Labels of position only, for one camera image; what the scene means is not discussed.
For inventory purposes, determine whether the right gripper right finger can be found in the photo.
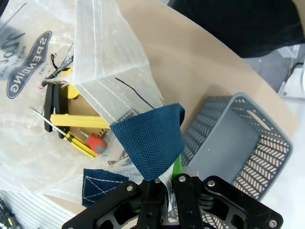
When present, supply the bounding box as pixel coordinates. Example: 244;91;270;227
172;154;285;229

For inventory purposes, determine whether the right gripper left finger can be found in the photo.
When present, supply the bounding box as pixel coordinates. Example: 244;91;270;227
61;178;168;229

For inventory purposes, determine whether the grey plastic lattice basket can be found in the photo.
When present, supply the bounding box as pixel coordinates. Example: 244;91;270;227
167;92;294;229

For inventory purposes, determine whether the translucent bag with navy handles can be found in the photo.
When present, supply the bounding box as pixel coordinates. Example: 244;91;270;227
0;0;187;208

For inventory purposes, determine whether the red and grey tool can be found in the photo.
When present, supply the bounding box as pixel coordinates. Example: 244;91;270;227
85;133;107;155

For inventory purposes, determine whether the yellow black screwdriver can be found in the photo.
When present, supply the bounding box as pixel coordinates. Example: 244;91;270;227
29;106;99;160

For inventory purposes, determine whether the white ribbed panel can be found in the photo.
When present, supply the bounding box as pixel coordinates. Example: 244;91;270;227
0;189;81;229

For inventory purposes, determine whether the black flat tool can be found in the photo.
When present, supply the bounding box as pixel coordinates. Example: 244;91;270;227
43;83;70;140

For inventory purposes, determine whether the yellow tool body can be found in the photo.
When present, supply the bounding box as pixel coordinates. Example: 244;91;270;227
60;67;81;100

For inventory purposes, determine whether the white rounded object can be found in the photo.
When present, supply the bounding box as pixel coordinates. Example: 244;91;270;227
278;67;305;96

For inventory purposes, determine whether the black marker pen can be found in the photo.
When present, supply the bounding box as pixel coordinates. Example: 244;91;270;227
41;54;75;87

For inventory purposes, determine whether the person in black shirt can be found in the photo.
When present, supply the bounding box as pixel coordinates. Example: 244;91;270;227
166;0;305;59

